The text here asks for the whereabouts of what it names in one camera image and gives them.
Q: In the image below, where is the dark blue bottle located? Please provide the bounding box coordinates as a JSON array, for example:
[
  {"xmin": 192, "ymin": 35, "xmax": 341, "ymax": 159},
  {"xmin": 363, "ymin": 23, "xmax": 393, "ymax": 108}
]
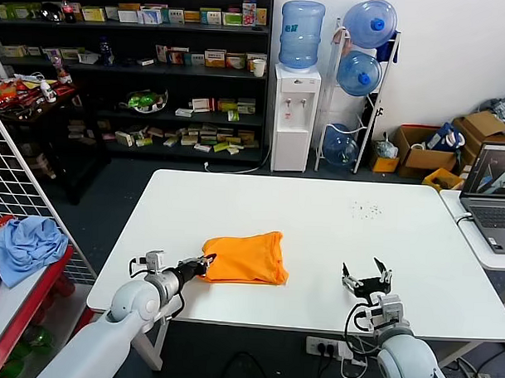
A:
[{"xmin": 99, "ymin": 36, "xmax": 116, "ymax": 67}]

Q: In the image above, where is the blue and white box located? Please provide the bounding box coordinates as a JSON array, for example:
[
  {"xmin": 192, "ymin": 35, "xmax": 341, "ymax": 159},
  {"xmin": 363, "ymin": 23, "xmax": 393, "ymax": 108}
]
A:
[{"xmin": 136, "ymin": 7, "xmax": 164, "ymax": 26}]

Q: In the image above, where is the black floor cable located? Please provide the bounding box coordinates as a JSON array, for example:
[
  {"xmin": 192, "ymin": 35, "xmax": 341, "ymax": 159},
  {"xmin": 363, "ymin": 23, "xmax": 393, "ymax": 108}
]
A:
[{"xmin": 219, "ymin": 350, "xmax": 273, "ymax": 378}]

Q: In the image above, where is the blue water jug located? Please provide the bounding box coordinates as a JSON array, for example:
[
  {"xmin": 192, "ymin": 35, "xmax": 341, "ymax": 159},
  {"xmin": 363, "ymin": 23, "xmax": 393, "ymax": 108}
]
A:
[
  {"xmin": 335, "ymin": 49, "xmax": 383, "ymax": 98},
  {"xmin": 322, "ymin": 123, "xmax": 362, "ymax": 168},
  {"xmin": 342, "ymin": 0, "xmax": 400, "ymax": 51}
]

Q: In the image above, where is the crumpled plastic bag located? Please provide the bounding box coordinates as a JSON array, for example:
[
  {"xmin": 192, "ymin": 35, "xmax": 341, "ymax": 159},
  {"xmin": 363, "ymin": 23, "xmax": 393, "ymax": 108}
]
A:
[{"xmin": 376, "ymin": 133, "xmax": 400, "ymax": 160}]

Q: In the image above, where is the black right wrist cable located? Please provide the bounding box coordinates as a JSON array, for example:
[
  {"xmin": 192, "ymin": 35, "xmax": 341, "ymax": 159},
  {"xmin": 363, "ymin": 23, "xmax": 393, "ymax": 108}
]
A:
[{"xmin": 344, "ymin": 302, "xmax": 382, "ymax": 347}]

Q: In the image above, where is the plain brown cardboard box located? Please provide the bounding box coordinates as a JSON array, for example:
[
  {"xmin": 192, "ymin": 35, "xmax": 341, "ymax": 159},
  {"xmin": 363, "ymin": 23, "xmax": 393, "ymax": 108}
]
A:
[{"xmin": 451, "ymin": 109, "xmax": 505, "ymax": 166}]

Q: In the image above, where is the orange t-shirt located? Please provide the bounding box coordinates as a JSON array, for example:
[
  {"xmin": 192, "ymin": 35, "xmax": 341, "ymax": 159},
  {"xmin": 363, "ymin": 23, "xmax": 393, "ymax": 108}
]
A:
[{"xmin": 199, "ymin": 227, "xmax": 292, "ymax": 288}]

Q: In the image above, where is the dark blue hanging cloth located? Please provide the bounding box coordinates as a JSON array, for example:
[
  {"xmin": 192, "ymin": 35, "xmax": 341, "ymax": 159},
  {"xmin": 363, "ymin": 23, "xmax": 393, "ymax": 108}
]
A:
[{"xmin": 376, "ymin": 35, "xmax": 401, "ymax": 65}]

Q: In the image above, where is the white bottle with green label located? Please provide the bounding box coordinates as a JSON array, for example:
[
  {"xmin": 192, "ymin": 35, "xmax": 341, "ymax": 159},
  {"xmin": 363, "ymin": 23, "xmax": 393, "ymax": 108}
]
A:
[{"xmin": 40, "ymin": 78, "xmax": 58, "ymax": 104}]

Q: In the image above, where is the orange snack bag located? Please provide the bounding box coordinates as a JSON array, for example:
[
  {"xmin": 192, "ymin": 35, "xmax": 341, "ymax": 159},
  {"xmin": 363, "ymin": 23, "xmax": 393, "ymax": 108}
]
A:
[{"xmin": 0, "ymin": 80, "xmax": 20, "ymax": 104}]

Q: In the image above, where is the green and white bowl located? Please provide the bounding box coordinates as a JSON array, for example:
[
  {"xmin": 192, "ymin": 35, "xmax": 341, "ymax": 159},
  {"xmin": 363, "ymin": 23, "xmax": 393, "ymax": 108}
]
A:
[{"xmin": 119, "ymin": 87, "xmax": 170, "ymax": 115}]

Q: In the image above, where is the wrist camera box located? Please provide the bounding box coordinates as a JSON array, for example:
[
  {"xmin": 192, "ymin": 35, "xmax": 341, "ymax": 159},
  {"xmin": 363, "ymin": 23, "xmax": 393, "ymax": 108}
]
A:
[
  {"xmin": 143, "ymin": 250, "xmax": 167, "ymax": 276},
  {"xmin": 366, "ymin": 293, "xmax": 405, "ymax": 327}
]

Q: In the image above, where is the white power strip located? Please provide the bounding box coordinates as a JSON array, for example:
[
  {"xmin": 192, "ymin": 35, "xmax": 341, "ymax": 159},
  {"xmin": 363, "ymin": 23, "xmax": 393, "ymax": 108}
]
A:
[{"xmin": 304, "ymin": 335, "xmax": 371, "ymax": 366}]

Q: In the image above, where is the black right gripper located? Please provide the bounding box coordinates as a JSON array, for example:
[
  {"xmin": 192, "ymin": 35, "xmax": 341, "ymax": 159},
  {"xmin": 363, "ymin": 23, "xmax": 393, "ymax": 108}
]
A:
[{"xmin": 341, "ymin": 255, "xmax": 395, "ymax": 305}]

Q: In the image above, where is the yellow plastic bin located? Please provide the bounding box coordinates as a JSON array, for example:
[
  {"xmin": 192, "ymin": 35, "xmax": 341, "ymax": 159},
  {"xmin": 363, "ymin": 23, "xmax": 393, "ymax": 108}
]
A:
[{"xmin": 421, "ymin": 167, "xmax": 466, "ymax": 192}]

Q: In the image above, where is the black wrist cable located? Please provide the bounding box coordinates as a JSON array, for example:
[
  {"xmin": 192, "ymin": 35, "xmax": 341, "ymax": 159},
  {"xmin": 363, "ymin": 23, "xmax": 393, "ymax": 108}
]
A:
[
  {"xmin": 129, "ymin": 256, "xmax": 150, "ymax": 278},
  {"xmin": 344, "ymin": 302, "xmax": 382, "ymax": 347}
]

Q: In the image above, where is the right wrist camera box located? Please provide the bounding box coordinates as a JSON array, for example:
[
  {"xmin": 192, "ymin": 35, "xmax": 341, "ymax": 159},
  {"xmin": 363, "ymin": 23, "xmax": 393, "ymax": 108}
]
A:
[{"xmin": 366, "ymin": 293, "xmax": 405, "ymax": 327}]

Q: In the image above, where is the white jug rack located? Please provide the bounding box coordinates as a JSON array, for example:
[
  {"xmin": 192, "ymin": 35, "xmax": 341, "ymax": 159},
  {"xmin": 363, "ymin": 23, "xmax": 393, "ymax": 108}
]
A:
[{"xmin": 313, "ymin": 17, "xmax": 403, "ymax": 177}]

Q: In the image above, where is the white wire grid panel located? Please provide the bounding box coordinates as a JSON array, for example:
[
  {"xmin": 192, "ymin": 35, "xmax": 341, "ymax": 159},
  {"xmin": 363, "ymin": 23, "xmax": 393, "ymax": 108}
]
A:
[{"xmin": 0, "ymin": 103, "xmax": 105, "ymax": 284}]

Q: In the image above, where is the red and white box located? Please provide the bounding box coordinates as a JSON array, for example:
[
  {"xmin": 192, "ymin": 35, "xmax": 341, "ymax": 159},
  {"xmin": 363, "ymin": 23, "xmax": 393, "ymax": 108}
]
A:
[{"xmin": 192, "ymin": 97, "xmax": 218, "ymax": 113}]

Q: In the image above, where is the upright blue water bottle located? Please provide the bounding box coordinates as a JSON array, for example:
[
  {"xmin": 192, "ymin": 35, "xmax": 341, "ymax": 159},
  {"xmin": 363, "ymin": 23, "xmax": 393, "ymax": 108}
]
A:
[{"xmin": 278, "ymin": 0, "xmax": 327, "ymax": 75}]

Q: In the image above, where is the cardboard box with orange rim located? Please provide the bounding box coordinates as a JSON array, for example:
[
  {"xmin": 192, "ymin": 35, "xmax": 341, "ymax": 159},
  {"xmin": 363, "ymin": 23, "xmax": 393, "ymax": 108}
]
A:
[{"xmin": 391, "ymin": 124, "xmax": 461, "ymax": 182}]

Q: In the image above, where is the white floor cable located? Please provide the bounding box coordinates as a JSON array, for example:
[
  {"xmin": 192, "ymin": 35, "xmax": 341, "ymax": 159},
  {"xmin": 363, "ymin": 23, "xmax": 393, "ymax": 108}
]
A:
[{"xmin": 202, "ymin": 152, "xmax": 274, "ymax": 177}]

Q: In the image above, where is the small white side table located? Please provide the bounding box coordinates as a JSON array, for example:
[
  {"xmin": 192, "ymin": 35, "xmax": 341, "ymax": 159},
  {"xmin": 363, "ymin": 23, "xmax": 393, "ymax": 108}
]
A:
[{"xmin": 435, "ymin": 189, "xmax": 505, "ymax": 272}]

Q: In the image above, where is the blue bag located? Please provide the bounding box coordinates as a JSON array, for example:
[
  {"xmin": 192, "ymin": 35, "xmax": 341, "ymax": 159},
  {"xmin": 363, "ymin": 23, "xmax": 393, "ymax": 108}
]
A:
[{"xmin": 424, "ymin": 121, "xmax": 467, "ymax": 153}]

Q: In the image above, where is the dark glass bowl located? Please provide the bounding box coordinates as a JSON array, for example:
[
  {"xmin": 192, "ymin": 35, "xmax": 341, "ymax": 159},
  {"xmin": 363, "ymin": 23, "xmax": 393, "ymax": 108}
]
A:
[{"xmin": 38, "ymin": 1, "xmax": 63, "ymax": 25}]

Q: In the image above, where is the white water dispenser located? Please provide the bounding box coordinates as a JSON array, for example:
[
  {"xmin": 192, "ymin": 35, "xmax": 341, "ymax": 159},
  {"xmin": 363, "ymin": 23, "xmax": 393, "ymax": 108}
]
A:
[{"xmin": 269, "ymin": 63, "xmax": 323, "ymax": 175}]

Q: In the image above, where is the black shelf unit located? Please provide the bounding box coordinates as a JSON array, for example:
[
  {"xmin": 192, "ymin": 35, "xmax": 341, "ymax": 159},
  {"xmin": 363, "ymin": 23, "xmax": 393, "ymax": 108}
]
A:
[{"xmin": 0, "ymin": 0, "xmax": 274, "ymax": 166}]

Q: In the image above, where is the red and blue box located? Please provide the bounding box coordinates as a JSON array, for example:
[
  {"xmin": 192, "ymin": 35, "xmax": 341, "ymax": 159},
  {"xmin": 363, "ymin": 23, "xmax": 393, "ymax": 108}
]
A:
[{"xmin": 168, "ymin": 47, "xmax": 192, "ymax": 66}]

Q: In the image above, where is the light blue cloth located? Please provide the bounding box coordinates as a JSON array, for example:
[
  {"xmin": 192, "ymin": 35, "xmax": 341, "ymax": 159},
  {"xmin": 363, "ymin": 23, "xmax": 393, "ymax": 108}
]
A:
[{"xmin": 0, "ymin": 214, "xmax": 71, "ymax": 291}]

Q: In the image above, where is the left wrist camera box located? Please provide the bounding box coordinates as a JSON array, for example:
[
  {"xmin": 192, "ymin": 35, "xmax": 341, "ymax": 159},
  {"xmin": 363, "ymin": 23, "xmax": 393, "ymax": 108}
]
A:
[{"xmin": 143, "ymin": 250, "xmax": 167, "ymax": 276}]

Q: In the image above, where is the grey laptop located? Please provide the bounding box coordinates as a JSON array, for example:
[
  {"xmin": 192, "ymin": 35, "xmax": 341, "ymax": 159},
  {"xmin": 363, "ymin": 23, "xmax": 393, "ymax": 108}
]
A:
[{"xmin": 457, "ymin": 142, "xmax": 505, "ymax": 255}]

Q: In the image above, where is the green plastic bottle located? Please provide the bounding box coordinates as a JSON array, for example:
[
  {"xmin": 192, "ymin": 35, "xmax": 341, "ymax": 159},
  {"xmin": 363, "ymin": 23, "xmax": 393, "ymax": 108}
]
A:
[{"xmin": 20, "ymin": 323, "xmax": 56, "ymax": 357}]

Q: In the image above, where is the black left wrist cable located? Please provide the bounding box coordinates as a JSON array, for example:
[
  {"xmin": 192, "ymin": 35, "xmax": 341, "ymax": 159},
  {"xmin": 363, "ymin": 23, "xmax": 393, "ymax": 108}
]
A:
[{"xmin": 129, "ymin": 256, "xmax": 150, "ymax": 278}]

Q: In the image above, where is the yellow and green box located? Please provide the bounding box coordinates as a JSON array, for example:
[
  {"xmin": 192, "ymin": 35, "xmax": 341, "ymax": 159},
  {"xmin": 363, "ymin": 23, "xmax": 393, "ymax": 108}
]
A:
[{"xmin": 81, "ymin": 7, "xmax": 107, "ymax": 23}]

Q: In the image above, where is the pink and white carton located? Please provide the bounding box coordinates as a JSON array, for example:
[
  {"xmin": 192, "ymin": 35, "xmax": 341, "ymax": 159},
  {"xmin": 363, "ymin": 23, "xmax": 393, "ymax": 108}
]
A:
[{"xmin": 240, "ymin": 0, "xmax": 258, "ymax": 28}]

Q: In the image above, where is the bottle with pink label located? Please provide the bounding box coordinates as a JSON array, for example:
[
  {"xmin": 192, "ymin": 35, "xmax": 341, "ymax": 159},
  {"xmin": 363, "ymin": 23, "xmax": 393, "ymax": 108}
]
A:
[{"xmin": 48, "ymin": 51, "xmax": 74, "ymax": 84}]

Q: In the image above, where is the large white table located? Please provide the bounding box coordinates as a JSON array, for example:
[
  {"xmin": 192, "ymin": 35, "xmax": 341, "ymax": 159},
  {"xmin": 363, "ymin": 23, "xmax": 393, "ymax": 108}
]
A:
[{"xmin": 84, "ymin": 166, "xmax": 505, "ymax": 378}]

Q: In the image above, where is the small yellow box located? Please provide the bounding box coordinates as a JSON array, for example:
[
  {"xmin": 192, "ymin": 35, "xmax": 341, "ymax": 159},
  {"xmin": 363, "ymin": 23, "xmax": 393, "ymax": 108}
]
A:
[{"xmin": 368, "ymin": 153, "xmax": 401, "ymax": 174}]

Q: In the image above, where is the cola bottle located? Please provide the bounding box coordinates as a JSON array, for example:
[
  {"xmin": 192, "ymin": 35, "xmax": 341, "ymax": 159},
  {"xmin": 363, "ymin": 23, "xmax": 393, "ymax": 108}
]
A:
[{"xmin": 58, "ymin": 0, "xmax": 77, "ymax": 25}]

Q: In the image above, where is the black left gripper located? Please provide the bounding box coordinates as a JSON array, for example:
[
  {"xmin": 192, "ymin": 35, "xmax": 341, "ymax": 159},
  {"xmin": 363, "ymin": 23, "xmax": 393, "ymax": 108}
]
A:
[{"xmin": 177, "ymin": 252, "xmax": 217, "ymax": 283}]

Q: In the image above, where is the long green box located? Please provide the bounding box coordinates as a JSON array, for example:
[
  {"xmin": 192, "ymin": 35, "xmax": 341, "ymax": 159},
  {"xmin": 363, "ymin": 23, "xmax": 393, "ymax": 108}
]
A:
[{"xmin": 7, "ymin": 2, "xmax": 42, "ymax": 22}]

